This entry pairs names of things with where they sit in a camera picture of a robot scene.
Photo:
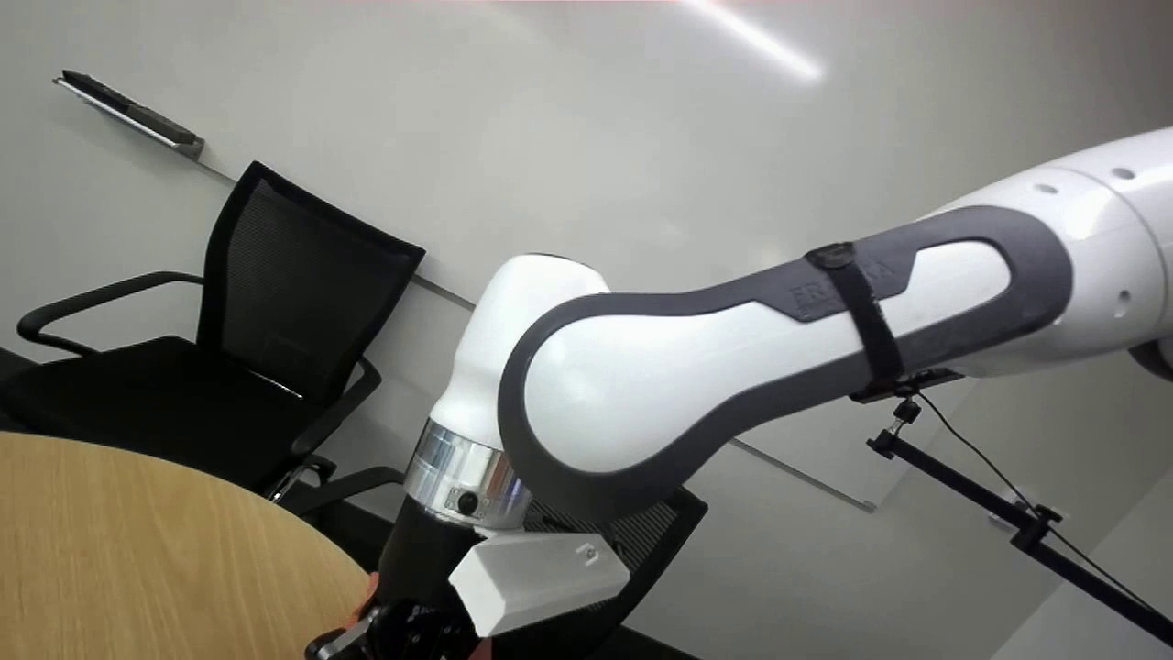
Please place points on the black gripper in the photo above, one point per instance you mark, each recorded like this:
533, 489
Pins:
422, 569

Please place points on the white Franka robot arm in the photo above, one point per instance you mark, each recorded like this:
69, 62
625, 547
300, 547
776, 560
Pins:
757, 355

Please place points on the black office chair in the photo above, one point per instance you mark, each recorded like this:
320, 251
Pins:
295, 295
351, 489

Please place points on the grey whiteboard marker tray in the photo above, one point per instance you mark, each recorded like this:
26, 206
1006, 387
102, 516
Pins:
129, 113

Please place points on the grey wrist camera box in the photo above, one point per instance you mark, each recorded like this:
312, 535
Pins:
538, 586

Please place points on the black camera stand rod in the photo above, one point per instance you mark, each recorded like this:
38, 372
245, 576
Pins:
1029, 535

